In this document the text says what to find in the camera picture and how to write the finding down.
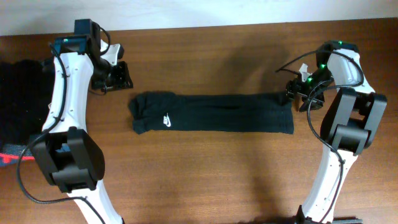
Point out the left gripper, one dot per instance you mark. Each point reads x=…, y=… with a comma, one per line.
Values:
x=115, y=78

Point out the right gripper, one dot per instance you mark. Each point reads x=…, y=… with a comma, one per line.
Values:
x=294, y=88

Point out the dark green Nike t-shirt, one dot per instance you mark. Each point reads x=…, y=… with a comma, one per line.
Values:
x=167, y=111

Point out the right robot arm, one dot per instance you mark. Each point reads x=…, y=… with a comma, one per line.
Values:
x=348, y=128

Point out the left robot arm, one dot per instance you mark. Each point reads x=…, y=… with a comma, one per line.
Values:
x=65, y=153

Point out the black folded garment with logo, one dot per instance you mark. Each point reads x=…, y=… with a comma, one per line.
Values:
x=26, y=92

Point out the grey garment with red stripe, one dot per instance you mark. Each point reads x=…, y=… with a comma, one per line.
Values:
x=10, y=153

